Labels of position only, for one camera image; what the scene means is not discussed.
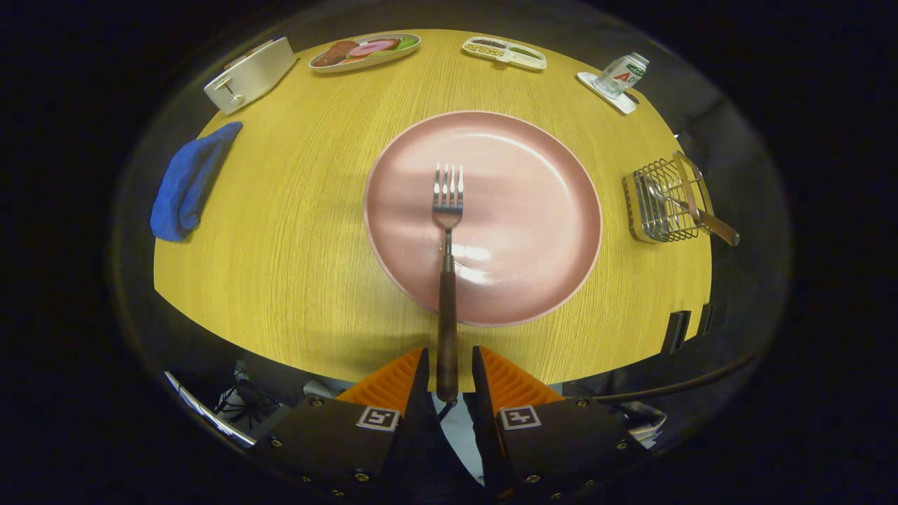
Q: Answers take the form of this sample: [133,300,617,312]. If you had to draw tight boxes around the white divided tray with beans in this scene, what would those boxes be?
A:
[462,36,547,72]

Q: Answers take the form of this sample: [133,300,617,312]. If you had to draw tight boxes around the white paper pile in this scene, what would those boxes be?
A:
[617,401,667,443]

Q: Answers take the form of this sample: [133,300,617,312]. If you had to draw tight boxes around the white toaster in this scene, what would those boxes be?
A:
[203,36,297,116]

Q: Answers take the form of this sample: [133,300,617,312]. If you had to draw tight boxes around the silver metal frame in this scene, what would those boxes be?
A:
[163,370,257,450]

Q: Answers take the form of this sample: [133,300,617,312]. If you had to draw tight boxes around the pink round plate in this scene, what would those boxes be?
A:
[363,110,603,328]

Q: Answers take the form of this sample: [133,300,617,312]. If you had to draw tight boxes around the oval plate with toy food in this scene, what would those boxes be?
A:
[309,32,422,74]

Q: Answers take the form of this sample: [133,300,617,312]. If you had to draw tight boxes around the dark thick cable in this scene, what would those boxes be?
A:
[595,351,764,405]

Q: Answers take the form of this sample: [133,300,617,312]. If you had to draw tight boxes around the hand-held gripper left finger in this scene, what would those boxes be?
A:
[256,347,432,502]

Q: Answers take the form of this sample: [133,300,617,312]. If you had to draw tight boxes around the white drink bottle green label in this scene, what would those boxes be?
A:
[593,52,650,99]

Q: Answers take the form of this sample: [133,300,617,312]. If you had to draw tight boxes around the spoon with brown wooden handle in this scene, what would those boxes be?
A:
[645,179,741,247]

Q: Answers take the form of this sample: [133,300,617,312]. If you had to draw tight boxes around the white square coaster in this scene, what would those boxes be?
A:
[577,72,638,115]

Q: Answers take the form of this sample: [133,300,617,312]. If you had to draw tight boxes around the blue cloth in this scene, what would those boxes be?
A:
[150,121,243,243]

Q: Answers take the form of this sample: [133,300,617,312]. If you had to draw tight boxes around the fork with brown wooden handle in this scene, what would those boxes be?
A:
[432,163,465,404]

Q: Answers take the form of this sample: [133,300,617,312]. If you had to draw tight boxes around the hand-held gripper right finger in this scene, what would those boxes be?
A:
[470,345,646,502]

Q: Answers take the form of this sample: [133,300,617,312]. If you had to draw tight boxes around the metal wire basket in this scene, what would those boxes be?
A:
[622,151,716,244]

